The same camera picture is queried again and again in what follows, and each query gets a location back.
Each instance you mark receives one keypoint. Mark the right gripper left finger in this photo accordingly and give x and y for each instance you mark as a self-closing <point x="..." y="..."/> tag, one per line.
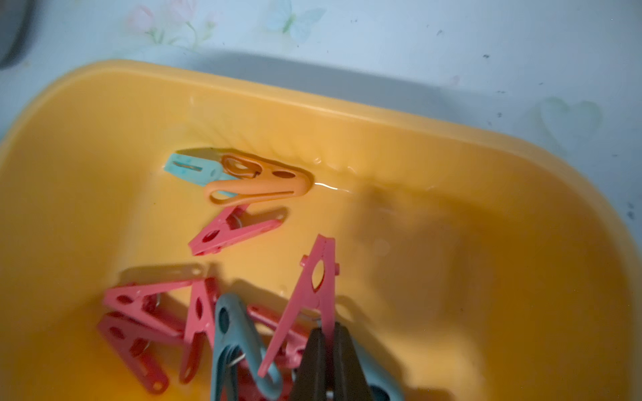
<point x="311" y="382"/>

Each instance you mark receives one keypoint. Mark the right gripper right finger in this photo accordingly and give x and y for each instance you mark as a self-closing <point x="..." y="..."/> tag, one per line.
<point x="349" y="383"/>

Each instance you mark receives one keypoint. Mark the pink-red clothespin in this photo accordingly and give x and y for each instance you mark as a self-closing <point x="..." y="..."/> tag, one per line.
<point x="315" y="290"/>

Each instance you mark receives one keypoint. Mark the yellow plastic storage box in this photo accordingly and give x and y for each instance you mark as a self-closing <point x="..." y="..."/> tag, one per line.
<point x="473" y="266"/>

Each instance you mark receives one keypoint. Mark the red clothespin box edge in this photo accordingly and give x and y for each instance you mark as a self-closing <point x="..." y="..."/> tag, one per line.
<point x="200" y="326"/>

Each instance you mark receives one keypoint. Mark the red clothespin box left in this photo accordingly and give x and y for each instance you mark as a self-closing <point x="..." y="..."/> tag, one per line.
<point x="142" y="303"/>

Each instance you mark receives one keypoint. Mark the light teal clothespin in box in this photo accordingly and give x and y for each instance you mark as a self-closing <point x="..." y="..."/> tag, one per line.
<point x="196" y="170"/>

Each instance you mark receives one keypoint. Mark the grey-blue clothespin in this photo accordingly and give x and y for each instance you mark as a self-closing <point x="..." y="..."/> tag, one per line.
<point x="381" y="383"/>

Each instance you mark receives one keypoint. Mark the grey-green clothespin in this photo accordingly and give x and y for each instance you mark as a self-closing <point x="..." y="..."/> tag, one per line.
<point x="236" y="335"/>

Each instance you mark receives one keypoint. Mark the red clothespin under orange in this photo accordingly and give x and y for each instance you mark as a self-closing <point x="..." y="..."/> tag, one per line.
<point x="228" y="228"/>

